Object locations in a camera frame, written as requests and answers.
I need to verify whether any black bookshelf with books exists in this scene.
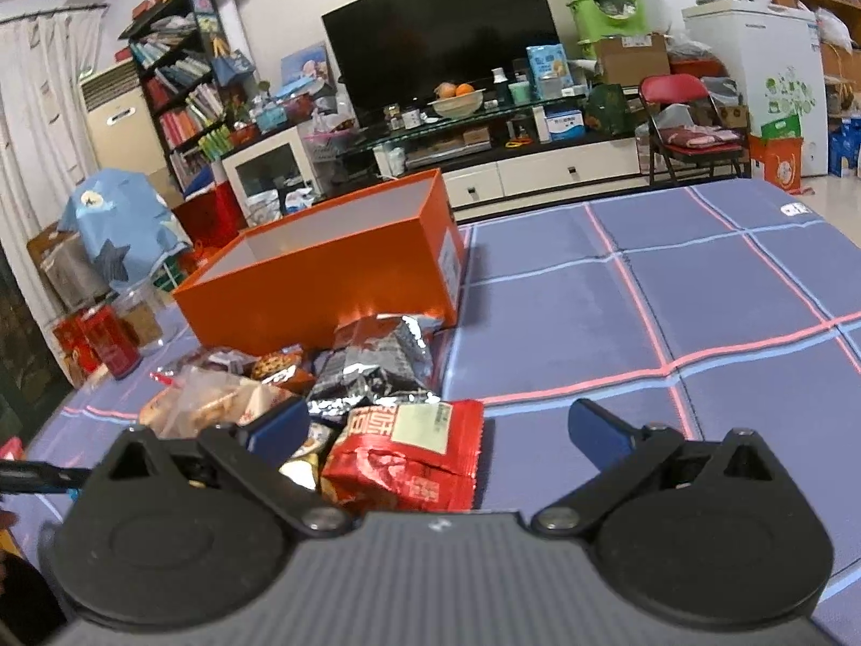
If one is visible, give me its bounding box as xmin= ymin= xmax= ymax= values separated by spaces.
xmin=119 ymin=0 xmax=250 ymax=188

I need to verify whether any blue shark plush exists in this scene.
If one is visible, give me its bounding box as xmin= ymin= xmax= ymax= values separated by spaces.
xmin=58 ymin=168 xmax=191 ymax=292

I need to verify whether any silver foil snack bag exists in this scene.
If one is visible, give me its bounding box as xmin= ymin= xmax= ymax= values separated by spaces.
xmin=307 ymin=313 xmax=441 ymax=423

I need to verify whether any red snack bag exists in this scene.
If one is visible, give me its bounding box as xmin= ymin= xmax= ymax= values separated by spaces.
xmin=320 ymin=399 xmax=484 ymax=515

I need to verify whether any clear plastic jar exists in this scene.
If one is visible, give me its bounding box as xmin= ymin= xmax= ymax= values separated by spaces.
xmin=112 ymin=280 xmax=178 ymax=356

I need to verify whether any white tv cabinet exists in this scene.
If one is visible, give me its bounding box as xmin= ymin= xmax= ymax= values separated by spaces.
xmin=442 ymin=137 xmax=648 ymax=222

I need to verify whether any red folding chair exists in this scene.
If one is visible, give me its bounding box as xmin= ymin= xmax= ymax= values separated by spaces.
xmin=638 ymin=73 xmax=747 ymax=185

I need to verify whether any black flat television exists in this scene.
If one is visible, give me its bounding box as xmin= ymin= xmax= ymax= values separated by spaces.
xmin=322 ymin=0 xmax=559 ymax=127

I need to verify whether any blue plaid tablecloth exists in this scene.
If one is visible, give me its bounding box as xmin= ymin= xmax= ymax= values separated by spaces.
xmin=19 ymin=176 xmax=861 ymax=646

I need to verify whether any clear bread bag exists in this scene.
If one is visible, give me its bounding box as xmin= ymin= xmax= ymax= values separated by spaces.
xmin=139 ymin=366 xmax=298 ymax=439

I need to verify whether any fruit bowl with oranges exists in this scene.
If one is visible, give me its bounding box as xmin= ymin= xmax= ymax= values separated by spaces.
xmin=430 ymin=82 xmax=484 ymax=120

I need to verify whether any white microwave cabinet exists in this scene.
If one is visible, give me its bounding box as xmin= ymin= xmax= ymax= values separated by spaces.
xmin=220 ymin=127 xmax=324 ymax=226

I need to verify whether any white air conditioner unit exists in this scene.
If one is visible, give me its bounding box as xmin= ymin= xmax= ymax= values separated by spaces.
xmin=79 ymin=60 xmax=166 ymax=175

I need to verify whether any brown chocolate cookie packet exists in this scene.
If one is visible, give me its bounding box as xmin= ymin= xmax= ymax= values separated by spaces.
xmin=251 ymin=346 xmax=314 ymax=385

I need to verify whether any white chest freezer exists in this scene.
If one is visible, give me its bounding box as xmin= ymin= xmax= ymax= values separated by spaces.
xmin=683 ymin=0 xmax=829 ymax=177

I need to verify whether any orange cardboard box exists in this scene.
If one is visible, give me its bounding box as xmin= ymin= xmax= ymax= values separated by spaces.
xmin=174 ymin=169 xmax=465 ymax=354

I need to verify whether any brown cardboard box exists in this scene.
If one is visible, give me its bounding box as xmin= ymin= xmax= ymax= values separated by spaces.
xmin=594 ymin=32 xmax=670 ymax=88

